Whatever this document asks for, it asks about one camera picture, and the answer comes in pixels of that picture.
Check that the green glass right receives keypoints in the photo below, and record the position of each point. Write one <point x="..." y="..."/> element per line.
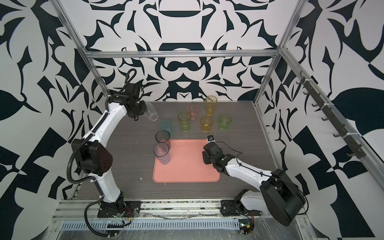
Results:
<point x="224" y="121"/>

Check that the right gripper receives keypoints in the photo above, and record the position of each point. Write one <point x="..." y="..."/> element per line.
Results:
<point x="205" y="157"/>

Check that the green glass left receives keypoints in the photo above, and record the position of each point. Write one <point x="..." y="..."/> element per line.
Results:
<point x="184" y="118"/>

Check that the pink glass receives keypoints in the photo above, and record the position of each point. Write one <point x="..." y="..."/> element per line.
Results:
<point x="193" y="110"/>

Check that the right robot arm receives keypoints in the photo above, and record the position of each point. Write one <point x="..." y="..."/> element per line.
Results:
<point x="280" y="197"/>

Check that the clear glass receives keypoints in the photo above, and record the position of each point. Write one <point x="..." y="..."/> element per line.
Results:
<point x="151" y="113"/>

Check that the short amber glass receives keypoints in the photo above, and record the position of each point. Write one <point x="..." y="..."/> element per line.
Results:
<point x="206" y="123"/>

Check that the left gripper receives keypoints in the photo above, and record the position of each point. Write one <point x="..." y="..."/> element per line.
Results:
<point x="143" y="103"/>

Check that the dark smoky glass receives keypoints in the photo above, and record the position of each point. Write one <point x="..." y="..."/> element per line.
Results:
<point x="163" y="136"/>

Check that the blue glass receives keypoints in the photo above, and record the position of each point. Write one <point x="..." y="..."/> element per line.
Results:
<point x="162" y="153"/>

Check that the teal glass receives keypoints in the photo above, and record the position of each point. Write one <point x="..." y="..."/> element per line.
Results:
<point x="166" y="125"/>

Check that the black hook rail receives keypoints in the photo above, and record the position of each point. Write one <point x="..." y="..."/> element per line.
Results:
<point x="332" y="115"/>

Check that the green glass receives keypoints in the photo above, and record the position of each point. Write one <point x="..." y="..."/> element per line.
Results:
<point x="184" y="118"/>
<point x="224" y="121"/>

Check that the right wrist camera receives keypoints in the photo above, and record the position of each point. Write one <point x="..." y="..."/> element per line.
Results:
<point x="210" y="139"/>

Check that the pink tray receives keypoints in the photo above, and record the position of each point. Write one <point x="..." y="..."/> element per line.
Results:
<point x="186" y="164"/>

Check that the tall amber glass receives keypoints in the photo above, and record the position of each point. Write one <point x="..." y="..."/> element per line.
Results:
<point x="210" y="103"/>

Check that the small circuit board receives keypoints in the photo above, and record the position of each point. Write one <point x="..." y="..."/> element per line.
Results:
<point x="246" y="226"/>

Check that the white cable duct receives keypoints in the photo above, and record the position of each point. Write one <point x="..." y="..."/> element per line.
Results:
<point x="199" y="224"/>

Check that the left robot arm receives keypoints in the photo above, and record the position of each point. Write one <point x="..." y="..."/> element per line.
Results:
<point x="90" y="160"/>

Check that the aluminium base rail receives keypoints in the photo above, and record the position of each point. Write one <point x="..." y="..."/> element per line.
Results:
<point x="152" y="208"/>

